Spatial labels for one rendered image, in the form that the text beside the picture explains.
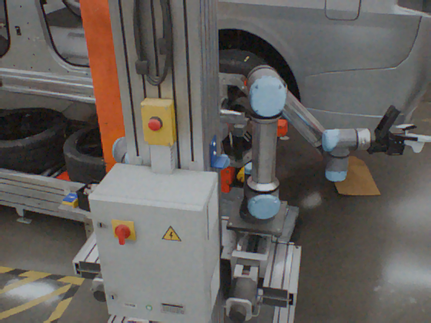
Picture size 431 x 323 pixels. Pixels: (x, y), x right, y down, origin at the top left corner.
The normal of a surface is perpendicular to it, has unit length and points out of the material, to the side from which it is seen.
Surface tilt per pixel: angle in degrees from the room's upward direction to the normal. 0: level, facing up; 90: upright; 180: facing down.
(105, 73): 90
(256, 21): 90
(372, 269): 0
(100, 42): 90
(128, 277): 91
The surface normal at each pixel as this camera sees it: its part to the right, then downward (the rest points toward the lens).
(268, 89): 0.03, 0.39
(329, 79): -0.34, 0.47
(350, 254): -0.02, -0.87
